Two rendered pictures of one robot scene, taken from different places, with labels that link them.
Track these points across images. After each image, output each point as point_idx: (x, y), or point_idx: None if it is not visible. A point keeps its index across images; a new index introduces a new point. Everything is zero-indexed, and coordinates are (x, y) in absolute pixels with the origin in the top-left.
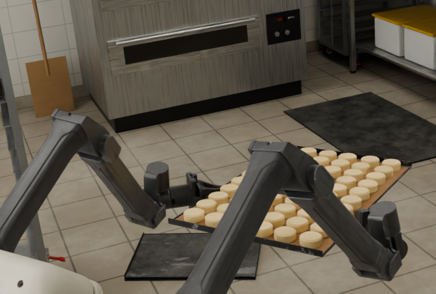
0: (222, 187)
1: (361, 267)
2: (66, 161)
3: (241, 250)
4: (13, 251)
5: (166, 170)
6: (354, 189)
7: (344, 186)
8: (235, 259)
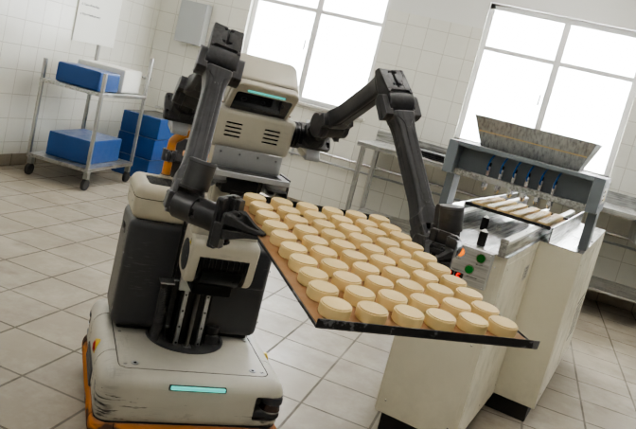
0: (415, 243)
1: None
2: (368, 95)
3: None
4: (333, 122)
5: (442, 205)
6: (300, 246)
7: (317, 251)
8: None
